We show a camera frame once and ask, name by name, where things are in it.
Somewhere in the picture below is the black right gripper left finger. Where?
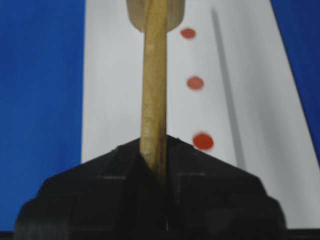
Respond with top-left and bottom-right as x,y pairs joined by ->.
13,136 -> 166,240

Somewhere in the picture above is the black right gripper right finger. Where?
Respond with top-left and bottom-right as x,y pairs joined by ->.
167,136 -> 287,240

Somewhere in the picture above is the wooden mallet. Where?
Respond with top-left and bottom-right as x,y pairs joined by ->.
126,0 -> 185,185

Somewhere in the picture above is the white board with red dots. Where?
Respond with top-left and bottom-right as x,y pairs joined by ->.
81,0 -> 320,229

